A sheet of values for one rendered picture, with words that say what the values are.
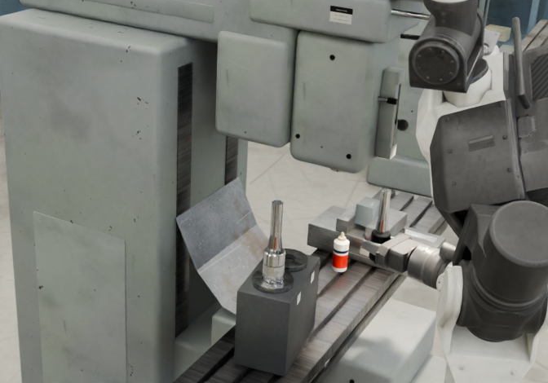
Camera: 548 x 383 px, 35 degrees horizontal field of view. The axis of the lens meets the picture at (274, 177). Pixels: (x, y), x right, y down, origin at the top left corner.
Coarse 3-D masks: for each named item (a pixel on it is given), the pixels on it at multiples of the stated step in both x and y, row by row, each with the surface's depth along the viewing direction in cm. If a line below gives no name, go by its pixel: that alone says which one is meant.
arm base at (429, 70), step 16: (480, 16) 151; (480, 32) 153; (416, 48) 145; (432, 48) 143; (448, 48) 142; (480, 48) 154; (416, 64) 146; (432, 64) 145; (448, 64) 144; (464, 64) 143; (416, 80) 149; (432, 80) 147; (448, 80) 146; (464, 80) 145
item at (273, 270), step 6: (264, 258) 185; (282, 258) 184; (264, 264) 185; (270, 264) 184; (276, 264) 184; (282, 264) 185; (264, 270) 186; (270, 270) 185; (276, 270) 185; (282, 270) 186; (264, 276) 186; (270, 276) 185; (276, 276) 185; (282, 276) 186; (270, 282) 186; (276, 282) 186
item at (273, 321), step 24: (288, 264) 194; (312, 264) 197; (240, 288) 186; (264, 288) 184; (288, 288) 185; (312, 288) 199; (240, 312) 187; (264, 312) 184; (288, 312) 183; (312, 312) 203; (240, 336) 189; (264, 336) 187; (288, 336) 185; (240, 360) 191; (264, 360) 189; (288, 360) 189
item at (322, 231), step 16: (336, 208) 253; (352, 208) 244; (320, 224) 242; (336, 224) 238; (352, 224) 240; (320, 240) 243; (352, 240) 237; (416, 240) 237; (432, 240) 237; (352, 256) 239; (368, 256) 237
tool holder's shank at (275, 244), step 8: (280, 200) 182; (272, 208) 181; (280, 208) 180; (272, 216) 181; (280, 216) 181; (272, 224) 182; (280, 224) 182; (272, 232) 183; (280, 232) 183; (272, 240) 183; (280, 240) 183; (272, 248) 183; (280, 248) 184
